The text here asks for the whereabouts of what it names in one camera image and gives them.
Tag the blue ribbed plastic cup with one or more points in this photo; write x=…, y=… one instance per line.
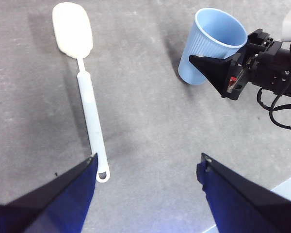
x=198, y=53

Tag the grey cup brush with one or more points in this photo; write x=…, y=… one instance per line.
x=89, y=109

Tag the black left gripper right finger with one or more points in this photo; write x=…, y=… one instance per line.
x=245, y=206

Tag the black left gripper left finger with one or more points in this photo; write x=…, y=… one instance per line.
x=51, y=208

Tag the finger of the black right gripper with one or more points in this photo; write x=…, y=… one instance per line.
x=215, y=70

